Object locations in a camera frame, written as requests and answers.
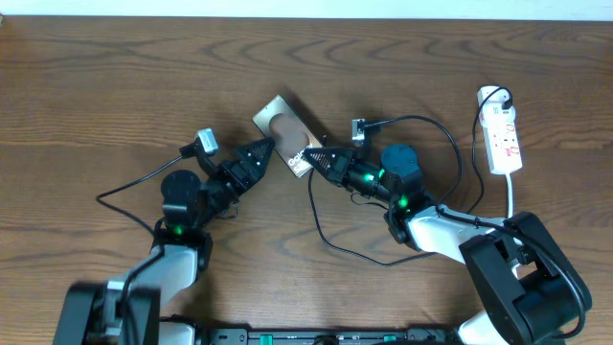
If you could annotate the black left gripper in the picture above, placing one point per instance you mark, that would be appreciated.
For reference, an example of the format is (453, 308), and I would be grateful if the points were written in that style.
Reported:
(225, 170)

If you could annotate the white power strip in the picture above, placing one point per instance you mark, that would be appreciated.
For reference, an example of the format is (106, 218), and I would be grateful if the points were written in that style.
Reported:
(502, 146)

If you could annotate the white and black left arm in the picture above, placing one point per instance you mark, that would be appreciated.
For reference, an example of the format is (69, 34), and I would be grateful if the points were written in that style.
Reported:
(126, 309)

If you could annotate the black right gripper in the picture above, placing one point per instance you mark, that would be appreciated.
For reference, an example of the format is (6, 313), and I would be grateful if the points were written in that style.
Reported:
(341, 165)

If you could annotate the white USB charger adapter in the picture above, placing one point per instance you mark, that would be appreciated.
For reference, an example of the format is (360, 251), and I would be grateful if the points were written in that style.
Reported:
(493, 114)

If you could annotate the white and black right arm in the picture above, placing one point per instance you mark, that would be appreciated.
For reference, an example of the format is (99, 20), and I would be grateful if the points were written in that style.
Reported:
(530, 292)

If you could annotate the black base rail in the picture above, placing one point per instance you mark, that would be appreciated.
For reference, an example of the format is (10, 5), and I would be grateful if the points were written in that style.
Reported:
(237, 336)

